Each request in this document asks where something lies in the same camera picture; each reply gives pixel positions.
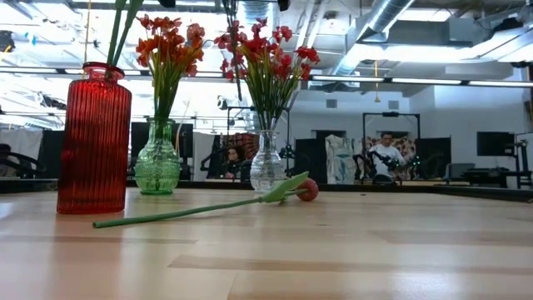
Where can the red ribbed glass vase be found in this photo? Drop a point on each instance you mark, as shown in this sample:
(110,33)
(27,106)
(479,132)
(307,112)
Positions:
(94,141)

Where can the black metal stand frame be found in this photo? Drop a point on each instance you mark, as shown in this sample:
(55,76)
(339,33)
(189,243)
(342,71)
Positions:
(233,108)
(391,113)

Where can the clear glass vase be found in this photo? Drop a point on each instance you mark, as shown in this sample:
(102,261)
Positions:
(266,171)

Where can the black aluminium table frame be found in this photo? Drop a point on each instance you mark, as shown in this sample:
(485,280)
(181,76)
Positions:
(25,185)

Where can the long ceiling light strip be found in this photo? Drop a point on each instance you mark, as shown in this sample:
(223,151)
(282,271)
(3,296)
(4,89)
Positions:
(416,81)
(208,73)

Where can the person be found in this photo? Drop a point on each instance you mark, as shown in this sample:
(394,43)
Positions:
(234,160)
(385,156)

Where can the orange artificial flower spray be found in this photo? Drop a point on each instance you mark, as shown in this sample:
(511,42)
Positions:
(166,33)
(145,46)
(193,33)
(175,62)

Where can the black office chair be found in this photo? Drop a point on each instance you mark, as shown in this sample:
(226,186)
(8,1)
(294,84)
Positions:
(21,162)

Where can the orange patterned cloth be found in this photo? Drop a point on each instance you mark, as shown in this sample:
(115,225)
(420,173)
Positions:
(247,143)

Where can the silver ventilation duct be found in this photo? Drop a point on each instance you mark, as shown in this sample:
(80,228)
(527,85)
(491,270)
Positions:
(375,25)

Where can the green glass vase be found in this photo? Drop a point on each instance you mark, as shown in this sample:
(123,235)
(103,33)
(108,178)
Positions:
(157,166)

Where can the dark desk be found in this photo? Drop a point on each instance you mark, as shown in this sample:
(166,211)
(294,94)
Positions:
(491,175)

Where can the black monitor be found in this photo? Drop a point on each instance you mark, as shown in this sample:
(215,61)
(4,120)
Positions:
(495,143)
(187,141)

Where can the white cloth bag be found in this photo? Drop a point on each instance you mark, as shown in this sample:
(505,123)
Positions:
(339,158)

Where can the black flat panel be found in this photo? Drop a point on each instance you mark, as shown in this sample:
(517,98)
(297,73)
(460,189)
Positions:
(433,156)
(50,154)

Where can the floral patterned cloth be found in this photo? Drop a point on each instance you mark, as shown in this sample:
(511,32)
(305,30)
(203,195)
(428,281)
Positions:
(410,148)

